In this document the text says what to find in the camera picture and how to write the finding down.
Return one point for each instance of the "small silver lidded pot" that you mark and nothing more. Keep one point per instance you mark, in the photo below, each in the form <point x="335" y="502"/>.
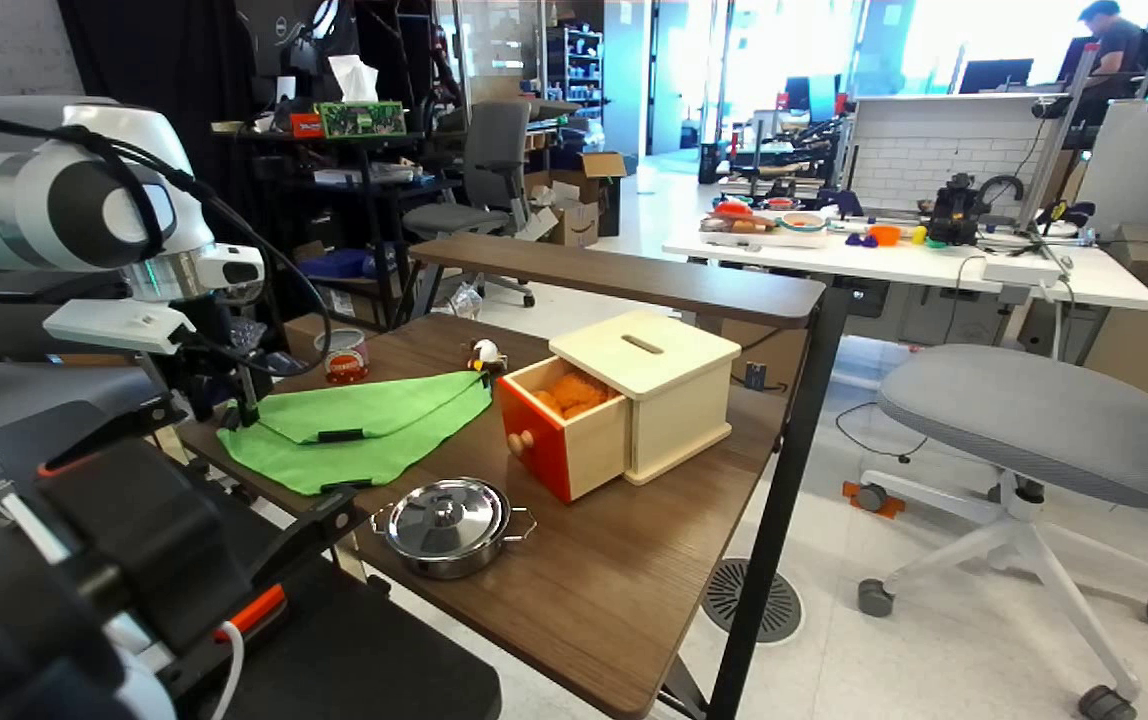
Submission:
<point x="450" y="530"/>

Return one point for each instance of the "small white toy figure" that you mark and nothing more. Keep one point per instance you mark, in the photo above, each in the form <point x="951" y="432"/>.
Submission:
<point x="485" y="359"/>

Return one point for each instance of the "green towel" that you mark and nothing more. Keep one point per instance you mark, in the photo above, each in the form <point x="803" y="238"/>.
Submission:
<point x="352" y="432"/>

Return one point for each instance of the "person in dark shirt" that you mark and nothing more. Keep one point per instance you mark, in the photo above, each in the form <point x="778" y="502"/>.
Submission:
<point x="1114" y="51"/>

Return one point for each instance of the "white desk with clutter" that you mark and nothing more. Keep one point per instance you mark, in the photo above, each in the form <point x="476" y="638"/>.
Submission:
<point x="846" y="251"/>

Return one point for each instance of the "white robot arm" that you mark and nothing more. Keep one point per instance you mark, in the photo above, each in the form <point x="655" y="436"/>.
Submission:
<point x="110" y="188"/>

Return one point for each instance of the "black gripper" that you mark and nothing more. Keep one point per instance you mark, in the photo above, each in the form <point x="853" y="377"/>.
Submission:
<point x="222" y="366"/>

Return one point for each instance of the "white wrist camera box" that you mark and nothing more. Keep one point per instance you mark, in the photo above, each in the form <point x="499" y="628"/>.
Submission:
<point x="123" y="327"/>

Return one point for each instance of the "dark wooden side table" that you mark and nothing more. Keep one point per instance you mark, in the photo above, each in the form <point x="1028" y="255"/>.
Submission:
<point x="785" y="307"/>

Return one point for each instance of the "wooden box with slot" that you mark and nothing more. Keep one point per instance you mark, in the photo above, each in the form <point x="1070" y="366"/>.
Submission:
<point x="672" y="377"/>

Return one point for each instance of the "grey office chair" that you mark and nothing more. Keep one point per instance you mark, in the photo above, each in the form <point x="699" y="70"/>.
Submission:
<point x="1028" y="423"/>
<point x="488" y="173"/>

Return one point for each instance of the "orange cloth in drawer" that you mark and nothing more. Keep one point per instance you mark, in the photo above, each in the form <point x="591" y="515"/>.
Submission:
<point x="572" y="394"/>

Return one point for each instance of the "red front wooden drawer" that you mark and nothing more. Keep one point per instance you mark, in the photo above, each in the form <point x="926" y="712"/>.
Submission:
<point x="568" y="459"/>

